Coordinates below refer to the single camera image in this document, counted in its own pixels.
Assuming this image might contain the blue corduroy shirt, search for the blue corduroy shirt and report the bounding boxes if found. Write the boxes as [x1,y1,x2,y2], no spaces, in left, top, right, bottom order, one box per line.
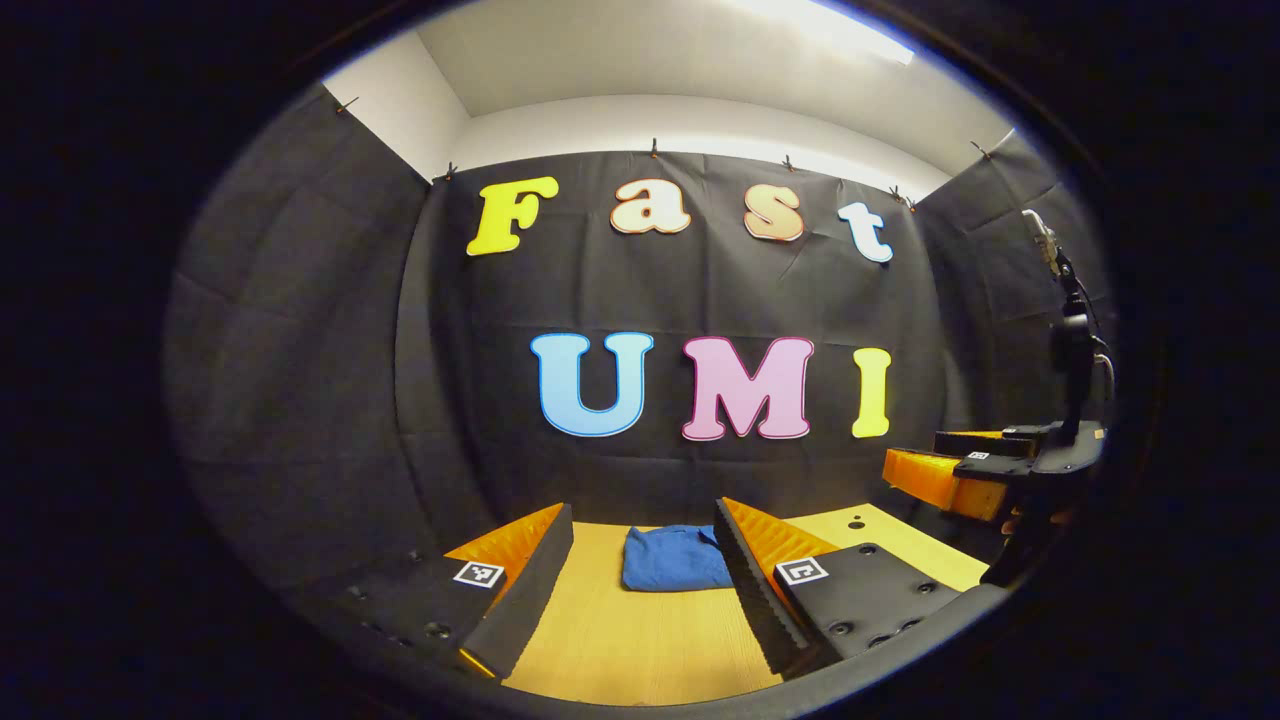
[622,524,736,593]

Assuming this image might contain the row of small black clips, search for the row of small black clips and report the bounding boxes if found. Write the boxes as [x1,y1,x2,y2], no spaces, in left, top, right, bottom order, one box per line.
[335,95,991,213]

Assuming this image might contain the black backdrop cloth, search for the black backdrop cloth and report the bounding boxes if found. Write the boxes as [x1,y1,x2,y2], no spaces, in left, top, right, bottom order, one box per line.
[165,85,1116,601]

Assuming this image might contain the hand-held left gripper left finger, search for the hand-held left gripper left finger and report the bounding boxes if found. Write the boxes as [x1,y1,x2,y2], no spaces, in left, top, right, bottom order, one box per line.
[345,502,577,683]

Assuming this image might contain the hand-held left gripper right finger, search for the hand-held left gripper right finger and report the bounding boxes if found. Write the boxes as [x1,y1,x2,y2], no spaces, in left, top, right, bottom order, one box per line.
[713,497,993,679]

